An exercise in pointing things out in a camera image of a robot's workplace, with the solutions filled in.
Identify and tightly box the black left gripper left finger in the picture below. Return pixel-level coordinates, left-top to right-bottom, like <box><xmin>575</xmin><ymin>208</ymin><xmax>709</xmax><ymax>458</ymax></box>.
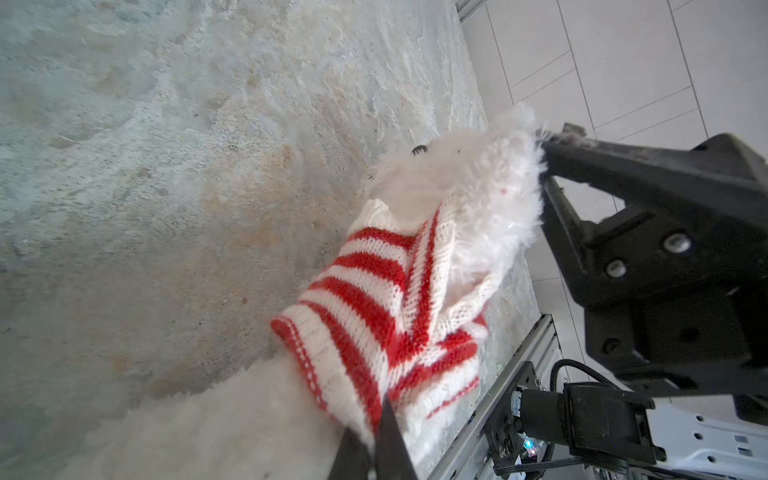
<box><xmin>327</xmin><ymin>427</ymin><xmax>372</xmax><ymax>480</ymax></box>

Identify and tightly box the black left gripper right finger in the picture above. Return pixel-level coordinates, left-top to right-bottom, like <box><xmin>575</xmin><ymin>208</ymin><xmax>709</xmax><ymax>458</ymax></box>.
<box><xmin>374</xmin><ymin>397</ymin><xmax>418</xmax><ymax>480</ymax></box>

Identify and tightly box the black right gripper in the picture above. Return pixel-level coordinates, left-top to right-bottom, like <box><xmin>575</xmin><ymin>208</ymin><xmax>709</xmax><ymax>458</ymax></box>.
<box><xmin>541</xmin><ymin>124</ymin><xmax>767</xmax><ymax>396</ymax></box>

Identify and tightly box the red white striped shirt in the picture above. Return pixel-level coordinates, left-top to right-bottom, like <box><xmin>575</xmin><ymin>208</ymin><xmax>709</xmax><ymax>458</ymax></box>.
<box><xmin>271</xmin><ymin>199</ymin><xmax>501</xmax><ymax>446</ymax></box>

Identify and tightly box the white plush teddy bear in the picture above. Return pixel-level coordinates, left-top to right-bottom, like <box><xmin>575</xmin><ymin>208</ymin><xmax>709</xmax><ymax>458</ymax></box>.
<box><xmin>60</xmin><ymin>105</ymin><xmax>544</xmax><ymax>479</ymax></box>

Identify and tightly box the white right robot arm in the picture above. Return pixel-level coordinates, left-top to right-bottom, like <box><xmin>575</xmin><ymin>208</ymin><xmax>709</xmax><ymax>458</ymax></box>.
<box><xmin>482</xmin><ymin>125</ymin><xmax>767</xmax><ymax>479</ymax></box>

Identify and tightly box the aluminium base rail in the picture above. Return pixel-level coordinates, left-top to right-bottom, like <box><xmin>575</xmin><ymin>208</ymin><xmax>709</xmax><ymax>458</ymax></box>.
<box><xmin>427</xmin><ymin>314</ymin><xmax>562</xmax><ymax>479</ymax></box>

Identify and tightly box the aluminium corner post right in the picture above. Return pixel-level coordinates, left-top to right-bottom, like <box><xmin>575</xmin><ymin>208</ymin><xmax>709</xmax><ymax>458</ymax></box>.
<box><xmin>455</xmin><ymin>0</ymin><xmax>487</xmax><ymax>24</ymax></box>

